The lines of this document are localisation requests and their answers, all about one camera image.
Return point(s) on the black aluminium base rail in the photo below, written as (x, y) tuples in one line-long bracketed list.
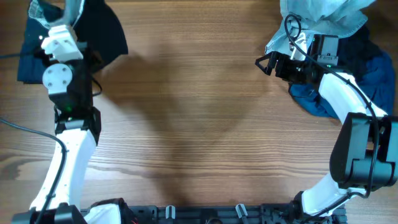
[(260, 214)]

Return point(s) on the blue crumpled garment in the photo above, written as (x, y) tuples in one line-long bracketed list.
[(378, 83)]

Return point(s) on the folded navy blue shorts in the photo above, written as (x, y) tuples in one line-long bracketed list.
[(33, 61)]

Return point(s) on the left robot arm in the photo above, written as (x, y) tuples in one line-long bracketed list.
[(77, 130)]

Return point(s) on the black shorts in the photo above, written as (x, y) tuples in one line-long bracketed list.
[(97, 25)]

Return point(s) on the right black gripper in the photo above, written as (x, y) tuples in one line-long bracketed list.
[(280, 66)]

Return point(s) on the light blue denim garment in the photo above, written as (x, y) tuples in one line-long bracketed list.
[(306, 18)]

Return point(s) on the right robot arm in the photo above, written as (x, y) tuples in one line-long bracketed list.
[(364, 157)]

